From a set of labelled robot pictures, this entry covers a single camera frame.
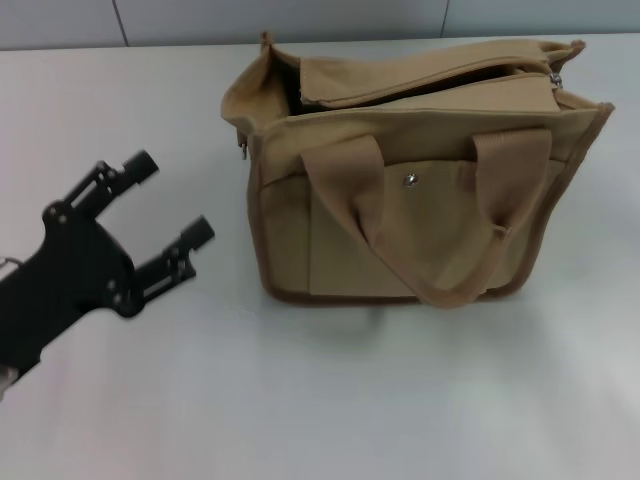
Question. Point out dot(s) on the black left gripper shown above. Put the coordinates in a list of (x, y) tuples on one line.
[(70, 280)]

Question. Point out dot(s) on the khaki canvas food bag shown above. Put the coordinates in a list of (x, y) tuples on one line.
[(400, 225)]

